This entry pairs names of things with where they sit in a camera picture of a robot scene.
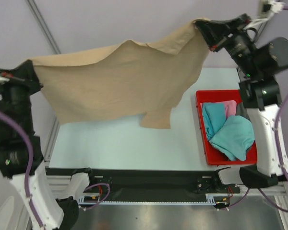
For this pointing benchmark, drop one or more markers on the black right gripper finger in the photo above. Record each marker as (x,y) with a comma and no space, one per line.
(215,33)
(237,23)

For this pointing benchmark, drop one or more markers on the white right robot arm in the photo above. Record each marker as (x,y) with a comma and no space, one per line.
(259,91)

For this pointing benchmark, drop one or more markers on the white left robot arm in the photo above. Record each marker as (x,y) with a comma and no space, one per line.
(21,158)

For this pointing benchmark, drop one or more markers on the teal t shirt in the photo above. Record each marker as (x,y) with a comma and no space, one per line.
(235,138)

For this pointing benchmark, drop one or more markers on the grey t shirt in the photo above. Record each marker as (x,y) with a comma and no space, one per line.
(241,111)

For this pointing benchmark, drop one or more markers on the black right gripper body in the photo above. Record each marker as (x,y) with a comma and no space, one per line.
(241,49)

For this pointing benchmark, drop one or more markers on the left rear aluminium post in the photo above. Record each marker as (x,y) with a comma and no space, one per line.
(33,7)

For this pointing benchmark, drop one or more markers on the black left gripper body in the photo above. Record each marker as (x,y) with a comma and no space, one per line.
(15,93)

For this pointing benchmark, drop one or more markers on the beige t shirt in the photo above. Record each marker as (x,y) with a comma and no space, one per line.
(126,79)

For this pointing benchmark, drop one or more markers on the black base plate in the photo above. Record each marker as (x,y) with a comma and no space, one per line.
(153,186)

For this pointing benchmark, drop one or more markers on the red plastic bin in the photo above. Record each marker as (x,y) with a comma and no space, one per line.
(213,156)

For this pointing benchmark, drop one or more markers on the pink t shirt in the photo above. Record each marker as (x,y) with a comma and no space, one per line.
(230,108)

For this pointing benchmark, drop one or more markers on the light blue t shirt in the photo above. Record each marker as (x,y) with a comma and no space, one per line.
(214,118)

